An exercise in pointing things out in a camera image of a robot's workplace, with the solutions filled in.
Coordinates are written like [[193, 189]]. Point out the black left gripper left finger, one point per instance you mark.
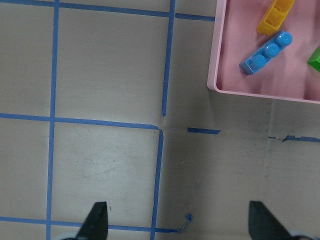
[[95, 226]]

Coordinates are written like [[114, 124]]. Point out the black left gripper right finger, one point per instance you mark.
[[262, 224]]

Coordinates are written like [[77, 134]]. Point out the green toy block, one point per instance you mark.
[[314, 59]]

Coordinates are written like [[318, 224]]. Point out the blue toy block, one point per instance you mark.
[[266, 52]]

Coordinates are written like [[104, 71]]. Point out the yellow toy block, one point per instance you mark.
[[274, 16]]

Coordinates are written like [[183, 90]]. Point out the pink plastic box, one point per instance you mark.
[[288, 76]]

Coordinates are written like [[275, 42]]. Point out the brown paper table cover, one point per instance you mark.
[[107, 100]]

